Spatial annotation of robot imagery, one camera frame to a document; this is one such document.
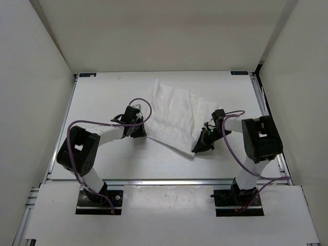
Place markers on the white pleated skirt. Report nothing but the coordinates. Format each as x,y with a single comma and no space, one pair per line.
177,117

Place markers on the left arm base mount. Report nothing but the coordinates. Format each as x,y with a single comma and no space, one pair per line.
91,204

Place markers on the left blue corner label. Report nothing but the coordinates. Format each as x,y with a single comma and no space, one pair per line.
87,74

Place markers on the blue corner label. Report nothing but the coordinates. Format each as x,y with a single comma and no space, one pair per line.
87,74
239,73

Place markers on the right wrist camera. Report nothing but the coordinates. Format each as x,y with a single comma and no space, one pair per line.
217,119

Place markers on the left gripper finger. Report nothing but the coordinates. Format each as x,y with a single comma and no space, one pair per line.
141,129
136,133

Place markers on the right blue corner label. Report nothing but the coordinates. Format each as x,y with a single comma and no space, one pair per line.
239,73

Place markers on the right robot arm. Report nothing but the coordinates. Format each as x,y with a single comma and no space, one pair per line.
261,142

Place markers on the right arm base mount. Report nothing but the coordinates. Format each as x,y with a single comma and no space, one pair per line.
237,203

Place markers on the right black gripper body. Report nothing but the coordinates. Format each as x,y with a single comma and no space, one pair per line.
214,135

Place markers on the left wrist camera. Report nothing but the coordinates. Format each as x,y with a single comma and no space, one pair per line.
131,116

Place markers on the aluminium table frame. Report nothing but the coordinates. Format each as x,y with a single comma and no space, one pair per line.
162,158

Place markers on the white front cover board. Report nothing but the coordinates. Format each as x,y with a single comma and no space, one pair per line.
181,215

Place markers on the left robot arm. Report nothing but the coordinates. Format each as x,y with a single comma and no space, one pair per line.
78,152

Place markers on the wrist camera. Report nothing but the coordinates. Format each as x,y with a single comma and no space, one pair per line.
131,116
217,119

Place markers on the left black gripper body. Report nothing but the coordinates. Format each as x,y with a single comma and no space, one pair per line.
138,131

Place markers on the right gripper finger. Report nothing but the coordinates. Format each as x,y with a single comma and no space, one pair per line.
202,148
203,140

